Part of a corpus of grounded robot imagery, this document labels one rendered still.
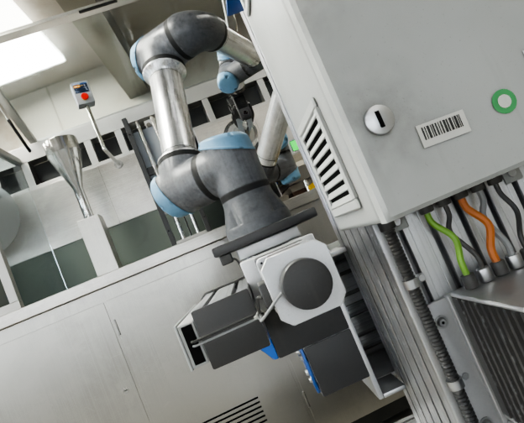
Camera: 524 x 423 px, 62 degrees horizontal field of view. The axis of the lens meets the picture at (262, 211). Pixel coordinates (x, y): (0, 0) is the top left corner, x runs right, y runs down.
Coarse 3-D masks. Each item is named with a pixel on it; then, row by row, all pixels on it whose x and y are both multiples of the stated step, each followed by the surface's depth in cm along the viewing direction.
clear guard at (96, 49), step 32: (160, 0) 186; (192, 0) 192; (64, 32) 181; (96, 32) 185; (128, 32) 191; (0, 64) 180; (32, 64) 185; (64, 64) 190; (96, 64) 195; (128, 64) 201; (192, 64) 214; (32, 96) 194; (64, 96) 200; (96, 96) 206; (128, 96) 213; (32, 128) 206; (64, 128) 212
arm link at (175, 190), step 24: (144, 48) 115; (168, 48) 113; (144, 72) 114; (168, 72) 112; (168, 96) 109; (168, 120) 107; (168, 144) 104; (192, 144) 106; (168, 168) 101; (168, 192) 99; (192, 192) 98
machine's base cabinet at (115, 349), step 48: (336, 240) 158; (144, 288) 149; (192, 288) 150; (0, 336) 142; (48, 336) 143; (96, 336) 145; (144, 336) 147; (0, 384) 140; (48, 384) 142; (96, 384) 143; (144, 384) 145; (192, 384) 147; (240, 384) 148; (288, 384) 150
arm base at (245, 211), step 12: (264, 180) 95; (240, 192) 92; (252, 192) 93; (264, 192) 93; (228, 204) 94; (240, 204) 92; (252, 204) 92; (264, 204) 92; (276, 204) 94; (228, 216) 94; (240, 216) 92; (252, 216) 91; (264, 216) 90; (276, 216) 91; (288, 216) 94; (228, 228) 94; (240, 228) 91; (252, 228) 90; (228, 240) 96
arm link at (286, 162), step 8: (280, 152) 155; (288, 152) 156; (280, 160) 154; (288, 160) 155; (280, 168) 152; (288, 168) 154; (296, 168) 156; (280, 176) 153; (288, 176) 155; (296, 176) 155
